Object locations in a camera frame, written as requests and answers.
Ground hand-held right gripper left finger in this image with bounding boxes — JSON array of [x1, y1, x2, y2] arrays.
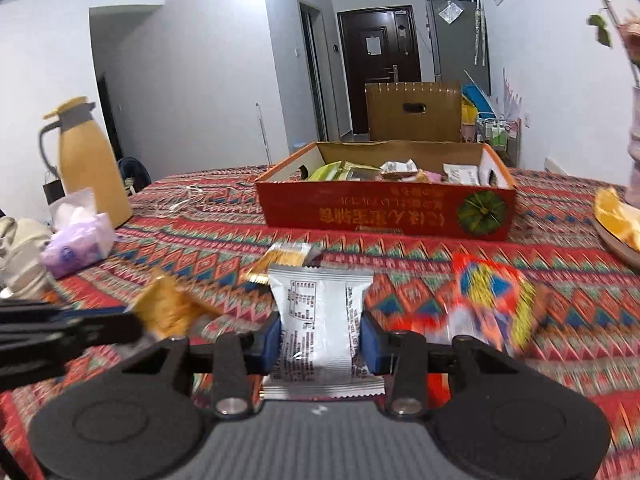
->
[[117, 312, 283, 418]]

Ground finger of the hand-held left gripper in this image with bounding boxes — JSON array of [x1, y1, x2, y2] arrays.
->
[[0, 300, 144, 392]]

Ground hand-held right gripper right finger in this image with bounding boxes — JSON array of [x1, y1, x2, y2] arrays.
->
[[360, 310, 521, 418]]

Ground silver snack packet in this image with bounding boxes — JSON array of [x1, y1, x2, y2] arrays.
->
[[262, 264, 384, 402]]

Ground golden snack packet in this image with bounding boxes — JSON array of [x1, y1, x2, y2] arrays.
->
[[130, 272, 222, 342]]

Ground orange cardboard box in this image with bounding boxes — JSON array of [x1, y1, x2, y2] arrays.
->
[[255, 140, 517, 242]]

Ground stack of yellow snack packets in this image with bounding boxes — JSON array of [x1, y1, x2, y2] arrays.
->
[[306, 161, 381, 183]]

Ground yellow biscuit packet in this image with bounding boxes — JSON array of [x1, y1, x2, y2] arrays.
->
[[238, 242, 314, 286]]

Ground beige cloth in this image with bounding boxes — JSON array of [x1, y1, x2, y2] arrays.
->
[[0, 215, 54, 302]]

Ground purple tissue pack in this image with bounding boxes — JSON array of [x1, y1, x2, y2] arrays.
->
[[39, 187, 116, 281]]

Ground red colourful snack packet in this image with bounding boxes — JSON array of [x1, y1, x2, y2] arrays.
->
[[444, 253, 552, 357]]

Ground small black paper bag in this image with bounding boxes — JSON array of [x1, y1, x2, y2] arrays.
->
[[42, 170, 64, 206]]

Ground yellow thermos jug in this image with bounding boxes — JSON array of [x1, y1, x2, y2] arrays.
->
[[39, 96, 134, 231]]

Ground orange snack packet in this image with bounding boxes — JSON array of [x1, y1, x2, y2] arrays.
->
[[380, 172, 431, 185]]

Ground dark bag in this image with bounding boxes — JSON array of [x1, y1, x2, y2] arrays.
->
[[117, 156, 153, 194]]

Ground white and brown snack packet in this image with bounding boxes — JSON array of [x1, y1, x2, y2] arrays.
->
[[379, 158, 419, 176]]

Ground white mop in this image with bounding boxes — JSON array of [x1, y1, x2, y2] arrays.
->
[[255, 102, 274, 166]]

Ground brown chair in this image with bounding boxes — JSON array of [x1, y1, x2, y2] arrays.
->
[[364, 82, 464, 144]]

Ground storage trolley with bottles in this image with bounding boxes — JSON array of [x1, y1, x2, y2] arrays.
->
[[476, 114, 522, 162]]

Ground dark entrance door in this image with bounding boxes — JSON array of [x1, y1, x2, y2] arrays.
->
[[337, 5, 422, 137]]

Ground blue plastic object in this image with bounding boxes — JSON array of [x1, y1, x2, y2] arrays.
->
[[462, 83, 497, 122]]

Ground plate of orange slices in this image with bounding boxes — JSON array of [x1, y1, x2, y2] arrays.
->
[[593, 187, 640, 269]]

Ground transparent pink plastic bag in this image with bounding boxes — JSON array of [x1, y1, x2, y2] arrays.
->
[[499, 67, 524, 122]]

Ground grey refrigerator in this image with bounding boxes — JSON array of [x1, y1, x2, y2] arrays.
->
[[425, 0, 492, 84]]

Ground white folded umbrella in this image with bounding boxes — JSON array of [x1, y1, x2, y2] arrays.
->
[[472, 0, 489, 66]]

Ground dried pink flowers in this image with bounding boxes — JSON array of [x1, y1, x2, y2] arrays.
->
[[558, 0, 640, 87]]

